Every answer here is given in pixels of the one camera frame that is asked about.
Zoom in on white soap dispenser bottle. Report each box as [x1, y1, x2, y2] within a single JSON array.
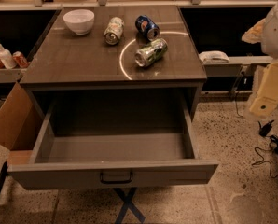
[[0, 43, 16, 69]]

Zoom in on blue pepsi can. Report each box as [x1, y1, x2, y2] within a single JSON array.
[[135, 15, 160, 41]]

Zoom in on white ceramic bowl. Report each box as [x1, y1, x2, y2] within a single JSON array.
[[63, 9, 94, 35]]

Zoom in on red soda can right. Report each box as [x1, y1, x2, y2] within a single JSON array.
[[13, 51, 29, 68]]

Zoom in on white folded cloth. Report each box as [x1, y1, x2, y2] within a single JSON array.
[[199, 50, 229, 63]]

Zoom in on black power adapter cable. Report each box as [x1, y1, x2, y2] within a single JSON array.
[[233, 87, 278, 179]]

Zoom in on open grey top drawer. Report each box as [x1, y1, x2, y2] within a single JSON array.
[[8, 90, 217, 189]]

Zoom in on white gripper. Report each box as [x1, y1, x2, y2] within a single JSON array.
[[242, 2, 278, 117]]

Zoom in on pale green soda can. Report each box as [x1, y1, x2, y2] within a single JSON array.
[[104, 17, 124, 45]]

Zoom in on grey drawer cabinet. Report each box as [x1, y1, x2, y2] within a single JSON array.
[[21, 6, 206, 124]]

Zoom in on brown cardboard box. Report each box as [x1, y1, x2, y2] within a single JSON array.
[[0, 83, 43, 164]]

